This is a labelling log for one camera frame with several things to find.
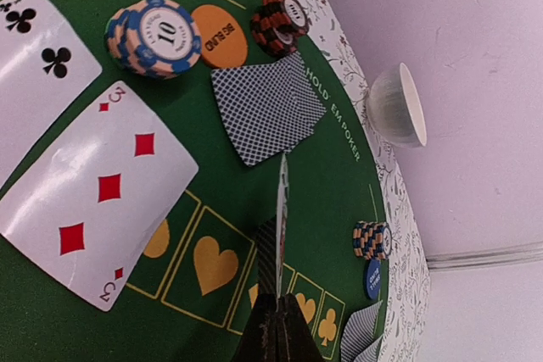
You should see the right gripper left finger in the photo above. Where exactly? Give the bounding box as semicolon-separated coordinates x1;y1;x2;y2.
231;294;278;362

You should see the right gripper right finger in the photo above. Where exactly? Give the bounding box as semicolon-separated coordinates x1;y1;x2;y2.
276;293;323;362

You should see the blue small blind button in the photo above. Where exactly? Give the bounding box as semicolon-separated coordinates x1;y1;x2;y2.
363;259;382;300

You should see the face up diamonds card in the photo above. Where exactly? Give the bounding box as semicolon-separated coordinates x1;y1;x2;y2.
1;81;199;312

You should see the orange big blind button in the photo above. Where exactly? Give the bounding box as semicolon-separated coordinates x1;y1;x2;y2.
191;4;249;69

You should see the dark red chip stack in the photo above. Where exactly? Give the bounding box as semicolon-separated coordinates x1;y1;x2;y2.
249;0;310;58

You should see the face up clubs card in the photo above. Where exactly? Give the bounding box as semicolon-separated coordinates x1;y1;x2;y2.
1;0;102;182

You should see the round green poker mat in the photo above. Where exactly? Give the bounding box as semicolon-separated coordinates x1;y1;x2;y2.
1;0;385;361

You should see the white bowl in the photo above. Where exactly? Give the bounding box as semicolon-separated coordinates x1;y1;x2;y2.
366;63;428;148

